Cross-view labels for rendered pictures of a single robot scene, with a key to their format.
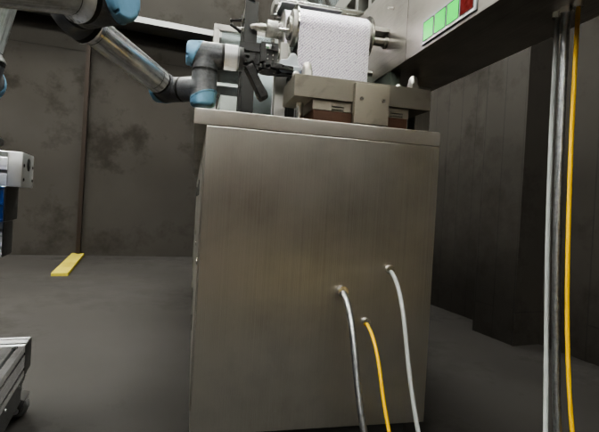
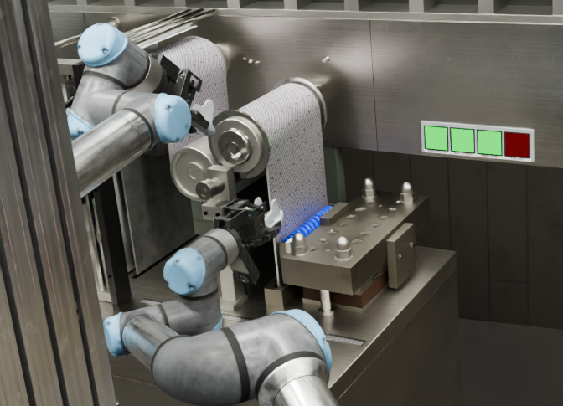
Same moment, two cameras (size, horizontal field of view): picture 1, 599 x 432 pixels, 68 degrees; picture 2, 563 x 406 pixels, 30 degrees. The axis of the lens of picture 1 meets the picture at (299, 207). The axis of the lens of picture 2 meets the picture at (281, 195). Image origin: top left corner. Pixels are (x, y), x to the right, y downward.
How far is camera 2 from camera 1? 1.89 m
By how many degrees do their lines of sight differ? 48
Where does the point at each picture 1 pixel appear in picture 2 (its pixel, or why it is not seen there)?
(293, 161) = (384, 382)
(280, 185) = not seen: outside the picture
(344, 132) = (408, 314)
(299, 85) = (354, 279)
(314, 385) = not seen: outside the picture
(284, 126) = (375, 350)
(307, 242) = not seen: outside the picture
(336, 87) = (376, 256)
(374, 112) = (408, 263)
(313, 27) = (277, 144)
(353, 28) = (307, 119)
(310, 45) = (278, 172)
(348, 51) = (307, 153)
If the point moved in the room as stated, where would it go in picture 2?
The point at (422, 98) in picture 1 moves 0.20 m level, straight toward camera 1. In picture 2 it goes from (425, 211) to (486, 237)
